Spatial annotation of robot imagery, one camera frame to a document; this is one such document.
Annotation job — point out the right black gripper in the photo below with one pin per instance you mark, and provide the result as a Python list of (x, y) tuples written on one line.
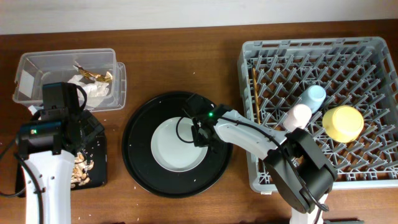
[(196, 139)]

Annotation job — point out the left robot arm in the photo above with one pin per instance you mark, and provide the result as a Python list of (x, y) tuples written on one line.
[(58, 156)]

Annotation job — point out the pink plastic cup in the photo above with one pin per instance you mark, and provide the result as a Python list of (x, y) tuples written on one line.
[(297, 117)]

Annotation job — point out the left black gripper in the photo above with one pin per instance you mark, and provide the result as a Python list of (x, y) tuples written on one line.
[(93, 127)]

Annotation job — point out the white napkin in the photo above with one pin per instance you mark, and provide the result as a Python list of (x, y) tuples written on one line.
[(96, 91)]

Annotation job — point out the food scraps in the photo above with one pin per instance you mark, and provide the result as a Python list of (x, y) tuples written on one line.
[(80, 173)]

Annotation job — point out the gold snack wrapper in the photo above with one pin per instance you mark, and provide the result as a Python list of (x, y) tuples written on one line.
[(96, 77)]

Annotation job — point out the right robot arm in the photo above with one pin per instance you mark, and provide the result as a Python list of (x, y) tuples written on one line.
[(298, 168)]

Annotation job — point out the round black serving tray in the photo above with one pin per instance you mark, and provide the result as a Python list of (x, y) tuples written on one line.
[(141, 164)]

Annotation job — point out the yellow plastic bowl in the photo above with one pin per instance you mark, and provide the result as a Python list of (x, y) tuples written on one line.
[(343, 123)]

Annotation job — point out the grey plate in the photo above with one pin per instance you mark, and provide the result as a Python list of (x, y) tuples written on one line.
[(170, 152)]

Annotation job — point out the blue plastic cup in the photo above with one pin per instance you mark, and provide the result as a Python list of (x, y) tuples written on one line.
[(313, 97)]

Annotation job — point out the grey dishwasher rack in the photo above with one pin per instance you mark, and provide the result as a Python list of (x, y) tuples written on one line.
[(355, 71)]

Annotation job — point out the wooden chopstick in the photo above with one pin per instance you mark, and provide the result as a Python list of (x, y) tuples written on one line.
[(256, 95)]

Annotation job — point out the clear plastic waste bin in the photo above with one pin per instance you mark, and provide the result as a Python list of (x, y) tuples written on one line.
[(36, 69)]

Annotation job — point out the black rectangular tray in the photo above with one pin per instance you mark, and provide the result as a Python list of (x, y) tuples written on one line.
[(97, 150)]

